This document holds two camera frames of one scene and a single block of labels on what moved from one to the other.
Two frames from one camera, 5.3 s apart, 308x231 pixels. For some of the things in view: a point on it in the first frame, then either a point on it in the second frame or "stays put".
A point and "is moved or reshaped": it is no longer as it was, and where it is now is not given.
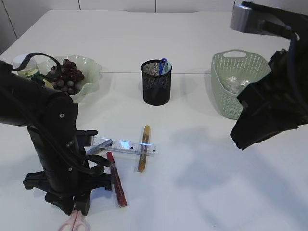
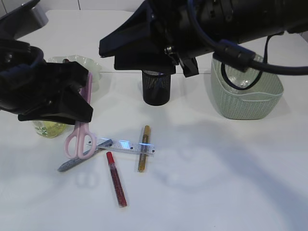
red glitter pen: x=117 y=181 stays put
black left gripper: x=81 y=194 → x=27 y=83
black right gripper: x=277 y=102 → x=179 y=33
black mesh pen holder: x=157 y=87 stays put
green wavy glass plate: x=89 y=68 stays put
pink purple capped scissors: x=76 y=218 is moved or reshaped
